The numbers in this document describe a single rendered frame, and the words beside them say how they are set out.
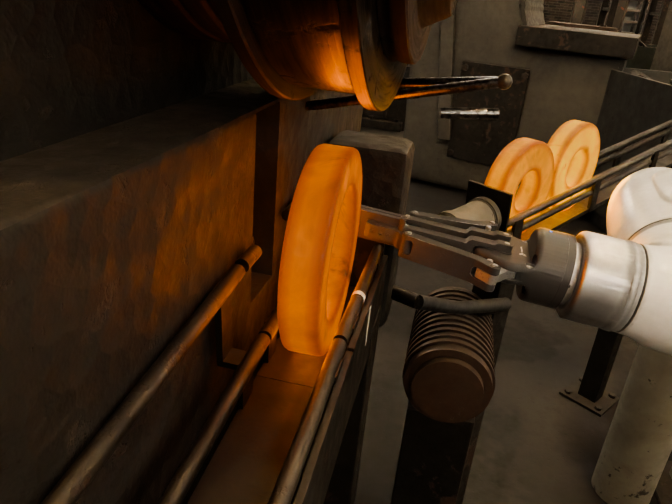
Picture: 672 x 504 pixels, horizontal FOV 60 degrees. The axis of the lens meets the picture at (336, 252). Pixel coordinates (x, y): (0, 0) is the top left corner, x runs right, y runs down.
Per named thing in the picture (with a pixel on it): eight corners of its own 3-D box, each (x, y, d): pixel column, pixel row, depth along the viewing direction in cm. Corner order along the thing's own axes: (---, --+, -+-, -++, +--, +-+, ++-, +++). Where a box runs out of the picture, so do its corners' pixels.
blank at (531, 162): (486, 147, 83) (506, 153, 81) (544, 127, 93) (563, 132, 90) (473, 243, 91) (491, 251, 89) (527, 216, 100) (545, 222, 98)
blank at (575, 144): (543, 128, 92) (562, 133, 90) (590, 111, 102) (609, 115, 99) (527, 217, 100) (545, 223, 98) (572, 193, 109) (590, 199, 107)
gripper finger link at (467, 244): (501, 276, 59) (502, 282, 57) (392, 250, 60) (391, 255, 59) (512, 241, 57) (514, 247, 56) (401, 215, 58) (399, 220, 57)
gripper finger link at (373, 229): (413, 244, 59) (409, 255, 56) (365, 231, 60) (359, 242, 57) (416, 230, 58) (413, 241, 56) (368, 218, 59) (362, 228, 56)
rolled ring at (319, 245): (370, 127, 56) (336, 123, 56) (329, 181, 39) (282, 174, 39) (351, 297, 63) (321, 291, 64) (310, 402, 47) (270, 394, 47)
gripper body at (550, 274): (558, 325, 55) (461, 300, 56) (548, 286, 63) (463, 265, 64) (586, 255, 52) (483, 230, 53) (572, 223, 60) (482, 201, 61)
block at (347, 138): (305, 317, 78) (319, 139, 68) (320, 290, 85) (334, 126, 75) (384, 332, 76) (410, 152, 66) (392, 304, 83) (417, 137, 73)
